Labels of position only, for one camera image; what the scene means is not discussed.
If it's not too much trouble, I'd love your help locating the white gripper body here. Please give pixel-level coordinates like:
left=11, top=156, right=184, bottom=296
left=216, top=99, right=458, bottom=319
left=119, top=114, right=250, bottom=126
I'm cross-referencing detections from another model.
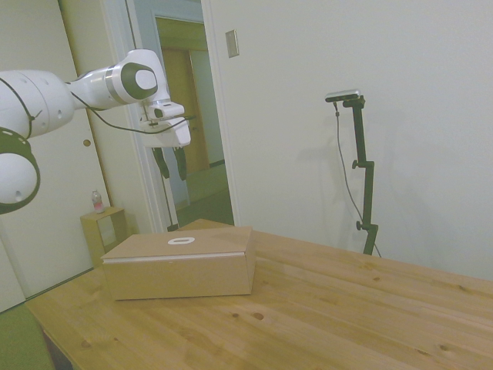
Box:
left=139, top=117, right=193, bottom=150

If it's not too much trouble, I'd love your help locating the clear bottle with pink liquid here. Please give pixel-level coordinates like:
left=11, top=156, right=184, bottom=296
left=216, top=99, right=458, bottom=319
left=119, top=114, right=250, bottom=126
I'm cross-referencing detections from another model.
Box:
left=90, top=190, right=106, bottom=214

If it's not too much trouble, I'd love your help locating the silver camera on stand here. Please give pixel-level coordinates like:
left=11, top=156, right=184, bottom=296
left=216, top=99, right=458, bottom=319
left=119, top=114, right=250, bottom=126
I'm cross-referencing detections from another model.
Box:
left=325, top=88, right=363, bottom=103

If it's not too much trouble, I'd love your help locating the black camera stand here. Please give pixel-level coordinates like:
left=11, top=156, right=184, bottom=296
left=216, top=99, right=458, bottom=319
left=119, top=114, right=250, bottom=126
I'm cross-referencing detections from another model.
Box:
left=334, top=101, right=384, bottom=258
left=341, top=96, right=379, bottom=256

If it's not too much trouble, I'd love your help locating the white open door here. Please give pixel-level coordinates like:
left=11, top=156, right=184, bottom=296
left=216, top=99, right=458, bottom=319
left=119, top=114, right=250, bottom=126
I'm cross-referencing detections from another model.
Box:
left=125, top=0, right=190, bottom=232

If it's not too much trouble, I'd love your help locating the white closet door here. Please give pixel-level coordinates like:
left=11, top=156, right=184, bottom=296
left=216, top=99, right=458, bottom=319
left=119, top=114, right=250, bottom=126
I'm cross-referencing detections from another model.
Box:
left=0, top=0, right=116, bottom=313

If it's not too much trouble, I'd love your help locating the grey wall switch plate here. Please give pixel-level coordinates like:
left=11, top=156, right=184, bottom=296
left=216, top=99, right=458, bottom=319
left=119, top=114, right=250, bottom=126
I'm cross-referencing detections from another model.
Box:
left=225, top=29, right=240, bottom=59

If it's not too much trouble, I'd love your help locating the wooden hallway door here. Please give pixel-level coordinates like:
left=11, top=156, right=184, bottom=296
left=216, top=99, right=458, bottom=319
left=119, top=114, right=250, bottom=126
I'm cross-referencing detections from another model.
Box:
left=161, top=48, right=211, bottom=174

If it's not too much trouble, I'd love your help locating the brown cardboard box with lid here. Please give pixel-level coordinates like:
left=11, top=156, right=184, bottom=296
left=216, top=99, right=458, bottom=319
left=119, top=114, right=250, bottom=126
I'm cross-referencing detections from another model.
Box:
left=100, top=226, right=257, bottom=301

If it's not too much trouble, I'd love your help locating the wooden cube shelf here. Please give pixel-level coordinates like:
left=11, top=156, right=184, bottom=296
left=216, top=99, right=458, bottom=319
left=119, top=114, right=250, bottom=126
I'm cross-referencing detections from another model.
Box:
left=79, top=207, right=128, bottom=267

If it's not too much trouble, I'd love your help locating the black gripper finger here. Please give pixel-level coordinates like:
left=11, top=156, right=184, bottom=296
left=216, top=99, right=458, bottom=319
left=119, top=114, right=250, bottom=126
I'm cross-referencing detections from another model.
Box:
left=153, top=146, right=172, bottom=180
left=173, top=146, right=189, bottom=182

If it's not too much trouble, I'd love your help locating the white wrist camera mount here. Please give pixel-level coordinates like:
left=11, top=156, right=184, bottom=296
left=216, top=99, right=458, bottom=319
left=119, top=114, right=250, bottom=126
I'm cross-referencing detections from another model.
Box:
left=143, top=99, right=186, bottom=121

